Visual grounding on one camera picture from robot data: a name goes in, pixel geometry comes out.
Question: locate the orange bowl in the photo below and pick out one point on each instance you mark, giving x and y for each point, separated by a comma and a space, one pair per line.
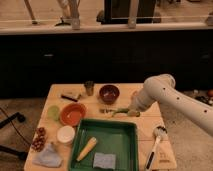
72, 113

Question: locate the black stand leg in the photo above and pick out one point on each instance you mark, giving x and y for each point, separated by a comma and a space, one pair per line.
9, 128

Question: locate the green plastic tray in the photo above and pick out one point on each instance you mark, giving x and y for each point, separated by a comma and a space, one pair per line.
113, 137

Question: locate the dark red bowl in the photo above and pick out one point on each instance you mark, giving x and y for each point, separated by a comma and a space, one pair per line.
109, 94

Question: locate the metal cup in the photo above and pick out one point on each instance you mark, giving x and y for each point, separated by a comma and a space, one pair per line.
89, 87

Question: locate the black marker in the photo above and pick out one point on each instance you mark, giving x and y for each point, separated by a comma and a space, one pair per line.
69, 98

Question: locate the light green cup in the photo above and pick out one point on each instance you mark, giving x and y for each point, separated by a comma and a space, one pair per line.
53, 112

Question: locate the light blue cloth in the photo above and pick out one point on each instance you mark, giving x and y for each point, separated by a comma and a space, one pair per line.
48, 157

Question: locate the white paper cup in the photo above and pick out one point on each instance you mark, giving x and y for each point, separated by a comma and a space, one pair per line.
66, 134

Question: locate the white dish brush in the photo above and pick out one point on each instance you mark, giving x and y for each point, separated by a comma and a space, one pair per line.
160, 133

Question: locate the blue sponge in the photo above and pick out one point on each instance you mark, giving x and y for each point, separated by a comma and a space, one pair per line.
104, 161

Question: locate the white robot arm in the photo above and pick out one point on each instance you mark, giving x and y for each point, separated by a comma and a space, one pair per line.
161, 89

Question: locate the orange peach fruit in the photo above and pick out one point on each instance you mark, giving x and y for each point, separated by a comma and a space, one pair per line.
134, 94

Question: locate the red grapes bunch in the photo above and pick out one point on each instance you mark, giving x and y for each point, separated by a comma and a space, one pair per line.
39, 141

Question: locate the silver fork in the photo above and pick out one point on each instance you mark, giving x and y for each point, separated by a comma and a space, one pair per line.
105, 110

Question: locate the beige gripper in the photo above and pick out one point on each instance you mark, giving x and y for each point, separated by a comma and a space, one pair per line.
133, 113

